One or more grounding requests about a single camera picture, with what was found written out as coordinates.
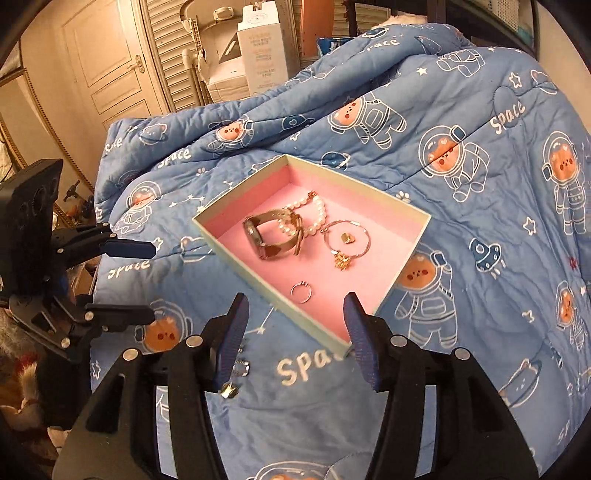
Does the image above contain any gold square charm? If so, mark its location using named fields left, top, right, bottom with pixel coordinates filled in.
left=219, top=381, right=239, bottom=400

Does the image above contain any gold ring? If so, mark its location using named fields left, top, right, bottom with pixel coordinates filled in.
left=288, top=280, right=315, bottom=305

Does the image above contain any gold starburst earring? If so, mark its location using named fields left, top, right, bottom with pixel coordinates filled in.
left=334, top=252, right=353, bottom=271

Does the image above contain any pale green pink-lined box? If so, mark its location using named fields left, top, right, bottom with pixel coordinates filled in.
left=193, top=155, right=431, bottom=356

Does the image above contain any cream panelled door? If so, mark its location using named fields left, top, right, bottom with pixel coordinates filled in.
left=50, top=0, right=168, bottom=133

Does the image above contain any white louvered closet door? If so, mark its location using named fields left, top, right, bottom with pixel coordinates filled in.
left=138, top=0, right=204, bottom=112

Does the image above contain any white baby chair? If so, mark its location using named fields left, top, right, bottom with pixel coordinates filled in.
left=179, top=0, right=250, bottom=104

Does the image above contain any white tall carton box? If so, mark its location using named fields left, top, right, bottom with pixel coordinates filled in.
left=238, top=1, right=288, bottom=96

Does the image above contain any beige strap wristwatch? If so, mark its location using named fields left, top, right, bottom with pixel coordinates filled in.
left=242, top=208, right=304, bottom=260

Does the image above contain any white pearl bracelet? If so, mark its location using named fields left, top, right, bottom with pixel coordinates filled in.
left=276, top=190, right=329, bottom=238

